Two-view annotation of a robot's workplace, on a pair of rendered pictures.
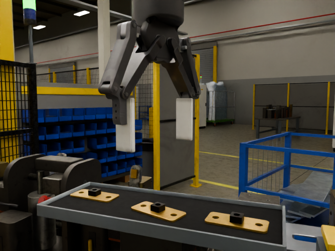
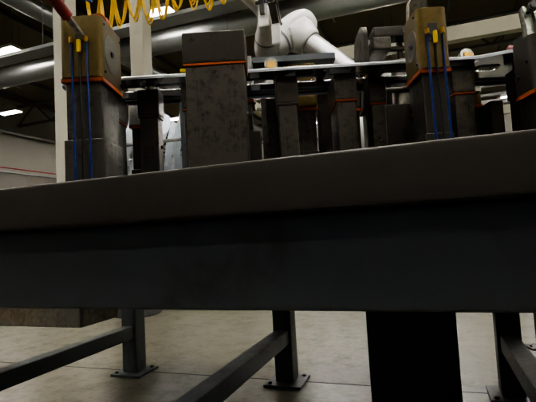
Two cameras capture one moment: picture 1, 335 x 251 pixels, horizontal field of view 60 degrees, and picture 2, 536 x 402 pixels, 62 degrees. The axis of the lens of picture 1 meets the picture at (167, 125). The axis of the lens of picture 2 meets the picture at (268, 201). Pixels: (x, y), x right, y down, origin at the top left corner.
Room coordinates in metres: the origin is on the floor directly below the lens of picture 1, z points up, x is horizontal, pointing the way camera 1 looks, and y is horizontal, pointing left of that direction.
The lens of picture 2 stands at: (1.70, -0.50, 0.65)
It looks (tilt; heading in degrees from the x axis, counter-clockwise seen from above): 4 degrees up; 160
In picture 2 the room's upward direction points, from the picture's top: 3 degrees counter-clockwise
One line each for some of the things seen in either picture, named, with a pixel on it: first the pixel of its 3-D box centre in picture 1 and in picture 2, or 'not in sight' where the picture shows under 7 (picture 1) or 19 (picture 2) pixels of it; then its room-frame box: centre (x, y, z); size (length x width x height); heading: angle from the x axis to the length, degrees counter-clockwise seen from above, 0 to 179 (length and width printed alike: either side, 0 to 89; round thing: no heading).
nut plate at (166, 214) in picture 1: (157, 208); not in sight; (0.43, 0.01, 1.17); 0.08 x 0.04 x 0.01; 52
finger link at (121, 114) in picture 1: (114, 104); not in sight; (0.36, 0.07, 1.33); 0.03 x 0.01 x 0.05; 142
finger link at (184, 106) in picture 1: (184, 119); (263, 15); (0.48, -0.03, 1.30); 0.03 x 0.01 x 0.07; 52
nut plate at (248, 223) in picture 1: (236, 218); not in sight; (0.39, -0.10, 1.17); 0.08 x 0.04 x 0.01; 66
